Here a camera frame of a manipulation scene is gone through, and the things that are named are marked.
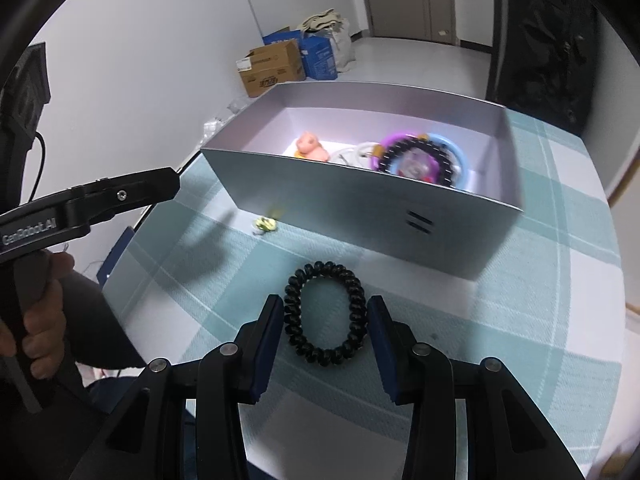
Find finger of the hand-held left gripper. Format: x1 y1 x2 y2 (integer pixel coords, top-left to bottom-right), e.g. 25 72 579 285
67 166 181 235

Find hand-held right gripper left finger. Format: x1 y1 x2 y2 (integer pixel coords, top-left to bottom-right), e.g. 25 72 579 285
67 294 286 480

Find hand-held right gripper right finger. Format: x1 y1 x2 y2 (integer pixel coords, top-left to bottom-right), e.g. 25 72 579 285
367 294 586 480

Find black spiral hair tie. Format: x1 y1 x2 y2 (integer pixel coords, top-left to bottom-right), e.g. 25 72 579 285
283 261 368 367

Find grey cardboard box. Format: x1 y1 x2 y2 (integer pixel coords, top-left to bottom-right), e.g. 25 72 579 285
200 82 525 281

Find pink pig toy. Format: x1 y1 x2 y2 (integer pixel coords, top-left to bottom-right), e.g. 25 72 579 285
292 131 332 163

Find white pin badge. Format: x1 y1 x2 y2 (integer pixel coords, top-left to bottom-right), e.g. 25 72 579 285
330 142 378 168

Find black bead bracelet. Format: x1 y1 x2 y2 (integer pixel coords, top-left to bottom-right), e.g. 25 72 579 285
377 137 463 191

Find blue bracelet with amber beads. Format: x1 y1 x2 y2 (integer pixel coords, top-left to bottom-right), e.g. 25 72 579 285
422 132 471 193

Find person's left hand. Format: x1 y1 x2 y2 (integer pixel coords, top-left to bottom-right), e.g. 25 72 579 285
0 251 76 382

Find person's dark clothing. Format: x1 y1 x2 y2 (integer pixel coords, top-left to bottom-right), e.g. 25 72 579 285
50 260 148 376

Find teal checked tablecloth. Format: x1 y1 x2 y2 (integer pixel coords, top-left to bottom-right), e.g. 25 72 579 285
100 110 626 480

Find clear plastic charm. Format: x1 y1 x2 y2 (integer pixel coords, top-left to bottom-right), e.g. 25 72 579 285
397 154 438 182

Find brown cardboard carton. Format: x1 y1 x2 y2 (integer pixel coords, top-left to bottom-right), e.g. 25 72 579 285
236 40 307 98

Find blue carton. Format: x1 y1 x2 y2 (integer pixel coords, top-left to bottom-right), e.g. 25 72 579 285
262 26 303 47
300 34 340 81

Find white fabric bag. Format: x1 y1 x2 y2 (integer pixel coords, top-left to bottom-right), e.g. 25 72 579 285
300 9 356 73

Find black backpack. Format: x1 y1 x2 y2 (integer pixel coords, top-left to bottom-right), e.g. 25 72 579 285
500 0 601 136

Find black cable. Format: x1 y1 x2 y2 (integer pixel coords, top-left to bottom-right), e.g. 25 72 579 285
34 131 47 196

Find purple spiral bracelet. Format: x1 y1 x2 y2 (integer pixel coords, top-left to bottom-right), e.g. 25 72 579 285
370 131 451 186

